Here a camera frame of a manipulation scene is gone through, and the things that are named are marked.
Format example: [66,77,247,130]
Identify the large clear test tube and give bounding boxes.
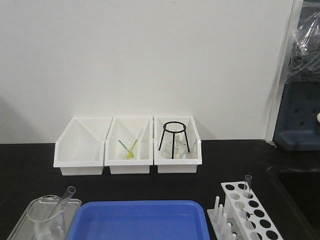
[48,186,76,220]

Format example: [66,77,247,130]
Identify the small clear test tube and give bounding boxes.
[244,174,253,199]

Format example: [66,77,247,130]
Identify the white test tube rack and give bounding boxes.
[207,181,283,240]

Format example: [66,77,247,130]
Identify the grey pegboard drying rack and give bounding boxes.
[265,0,320,151]

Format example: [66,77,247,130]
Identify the right white storage bin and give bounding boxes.
[153,116,202,174]

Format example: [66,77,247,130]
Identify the white storage bin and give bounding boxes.
[153,116,202,174]
[104,116,154,175]
[53,117,113,176]

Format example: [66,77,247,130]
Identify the clear glass flask in bin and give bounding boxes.
[161,133,188,159]

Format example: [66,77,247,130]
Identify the middle white storage bin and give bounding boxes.
[104,116,154,175]

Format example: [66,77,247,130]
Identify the green yellow plastic droppers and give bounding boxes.
[118,139,138,160]

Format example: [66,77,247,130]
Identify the left white storage bin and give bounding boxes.
[53,117,113,176]

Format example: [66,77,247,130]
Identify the blue plastic tray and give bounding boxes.
[67,200,210,240]

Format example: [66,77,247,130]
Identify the clear glass beaker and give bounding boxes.
[27,195,66,240]

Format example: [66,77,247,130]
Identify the grey metal tray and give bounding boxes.
[7,198,82,240]

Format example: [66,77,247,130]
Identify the black lab sink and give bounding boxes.
[266,166,320,240]

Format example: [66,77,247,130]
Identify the clear plastic bag of pegs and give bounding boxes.
[286,11,320,84]

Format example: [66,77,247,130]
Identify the black wire tripod stand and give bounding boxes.
[158,121,190,153]

